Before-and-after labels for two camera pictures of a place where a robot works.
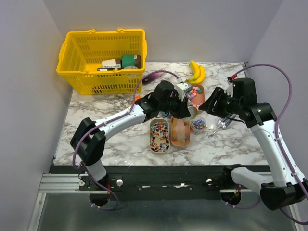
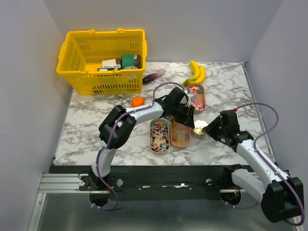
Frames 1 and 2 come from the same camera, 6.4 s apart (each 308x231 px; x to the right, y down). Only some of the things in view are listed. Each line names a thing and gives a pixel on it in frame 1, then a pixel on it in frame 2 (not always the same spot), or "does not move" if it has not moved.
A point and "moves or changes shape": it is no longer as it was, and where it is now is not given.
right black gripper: x=218 y=94 → x=211 y=127
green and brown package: x=131 y=60 does not move
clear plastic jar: x=198 y=125 → x=204 y=135
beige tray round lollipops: x=159 y=136 does not move
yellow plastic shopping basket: x=82 y=52 does not move
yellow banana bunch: x=199 y=73 does not move
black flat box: x=105 y=69 does not move
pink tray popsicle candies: x=180 y=133 does not move
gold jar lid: x=193 y=112 moves or changes shape
